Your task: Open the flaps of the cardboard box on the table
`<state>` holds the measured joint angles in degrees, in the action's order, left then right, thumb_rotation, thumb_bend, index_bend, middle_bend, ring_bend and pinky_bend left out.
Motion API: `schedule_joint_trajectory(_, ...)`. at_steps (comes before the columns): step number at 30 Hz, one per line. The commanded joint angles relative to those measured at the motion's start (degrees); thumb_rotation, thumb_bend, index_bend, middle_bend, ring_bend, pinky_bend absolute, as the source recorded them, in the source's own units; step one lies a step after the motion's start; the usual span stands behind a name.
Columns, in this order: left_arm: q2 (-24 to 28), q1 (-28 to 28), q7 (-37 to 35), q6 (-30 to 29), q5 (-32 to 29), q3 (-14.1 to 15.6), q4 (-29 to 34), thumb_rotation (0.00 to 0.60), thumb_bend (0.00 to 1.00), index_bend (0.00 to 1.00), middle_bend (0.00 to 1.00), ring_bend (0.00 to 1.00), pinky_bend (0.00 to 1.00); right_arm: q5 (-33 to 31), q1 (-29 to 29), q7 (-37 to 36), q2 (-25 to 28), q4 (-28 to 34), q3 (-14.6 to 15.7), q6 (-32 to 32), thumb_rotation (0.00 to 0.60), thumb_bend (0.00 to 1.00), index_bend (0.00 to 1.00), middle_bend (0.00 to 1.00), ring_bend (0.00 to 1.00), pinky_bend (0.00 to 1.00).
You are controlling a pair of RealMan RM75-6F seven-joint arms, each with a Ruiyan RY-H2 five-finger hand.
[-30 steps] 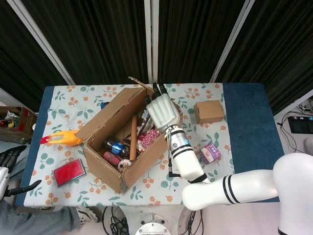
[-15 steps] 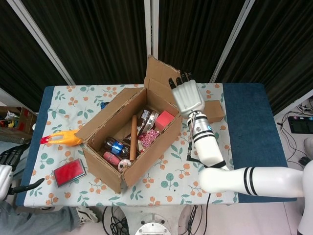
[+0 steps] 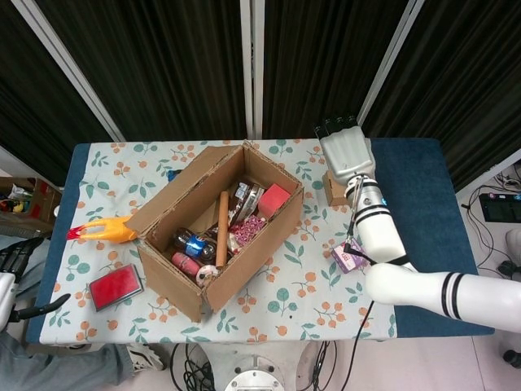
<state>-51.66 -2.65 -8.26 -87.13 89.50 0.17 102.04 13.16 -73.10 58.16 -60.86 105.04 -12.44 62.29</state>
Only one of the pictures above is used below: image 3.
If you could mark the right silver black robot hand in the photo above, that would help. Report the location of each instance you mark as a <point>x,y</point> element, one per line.
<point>348,150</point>

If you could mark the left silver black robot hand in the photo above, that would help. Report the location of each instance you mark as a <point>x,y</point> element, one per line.
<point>16,254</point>

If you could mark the large brown cardboard box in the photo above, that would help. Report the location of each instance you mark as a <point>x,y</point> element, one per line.
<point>244,285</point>

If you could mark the round silver robot base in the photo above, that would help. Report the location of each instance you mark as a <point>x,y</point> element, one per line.
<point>254,380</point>

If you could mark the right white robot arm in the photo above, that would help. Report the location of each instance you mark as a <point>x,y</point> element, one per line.
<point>378,232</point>

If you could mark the small brown cardboard box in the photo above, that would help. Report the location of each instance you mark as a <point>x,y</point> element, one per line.
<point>334,193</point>

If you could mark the cardboard box of clutter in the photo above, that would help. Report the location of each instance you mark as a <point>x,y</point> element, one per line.
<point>36,199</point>

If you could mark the blue table cover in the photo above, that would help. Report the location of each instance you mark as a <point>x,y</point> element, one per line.
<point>415,203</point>

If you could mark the red foam cube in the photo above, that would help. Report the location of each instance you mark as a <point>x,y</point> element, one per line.
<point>273,199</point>

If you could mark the black pleated curtain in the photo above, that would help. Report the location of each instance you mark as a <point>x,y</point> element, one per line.
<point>24,102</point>
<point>163,61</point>
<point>325,61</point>
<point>468,81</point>

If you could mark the orange plush object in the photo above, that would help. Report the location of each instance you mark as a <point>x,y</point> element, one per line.
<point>110,232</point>

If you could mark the red flat stamp pad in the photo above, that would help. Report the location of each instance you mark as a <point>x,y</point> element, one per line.
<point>116,287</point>

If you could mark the purple paper packet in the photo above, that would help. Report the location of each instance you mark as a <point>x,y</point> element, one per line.
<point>344,260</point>

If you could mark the dark brown snack packet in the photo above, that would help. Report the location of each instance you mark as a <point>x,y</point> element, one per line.
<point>246,199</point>

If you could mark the person leg in jeans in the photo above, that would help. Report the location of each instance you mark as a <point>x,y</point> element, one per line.
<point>61,366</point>

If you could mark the pink white candy bag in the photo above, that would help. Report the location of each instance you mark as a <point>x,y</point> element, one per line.
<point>246,232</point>

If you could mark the white orange-fruit print tablecloth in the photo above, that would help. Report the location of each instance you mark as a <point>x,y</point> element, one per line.
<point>317,293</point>

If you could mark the brown wooden stick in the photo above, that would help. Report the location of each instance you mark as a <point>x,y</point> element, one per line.
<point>222,228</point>

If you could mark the black floor device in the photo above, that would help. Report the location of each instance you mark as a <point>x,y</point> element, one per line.
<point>498,207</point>

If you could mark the black white sneaker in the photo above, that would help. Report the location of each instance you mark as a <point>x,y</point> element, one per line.
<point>146,357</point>

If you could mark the pink can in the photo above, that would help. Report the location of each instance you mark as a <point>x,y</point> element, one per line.
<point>185,262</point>

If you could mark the small blue object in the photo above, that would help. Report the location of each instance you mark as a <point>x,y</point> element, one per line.
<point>173,174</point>

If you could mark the cola bottle blue label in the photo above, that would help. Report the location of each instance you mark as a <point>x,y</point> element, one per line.
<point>193,244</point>

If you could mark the pink white doughnut toy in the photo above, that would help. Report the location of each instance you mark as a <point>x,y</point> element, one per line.
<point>207,273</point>

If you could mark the white metal frame post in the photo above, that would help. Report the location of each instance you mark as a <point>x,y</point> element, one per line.
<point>252,69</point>
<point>69,69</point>
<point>386,69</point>

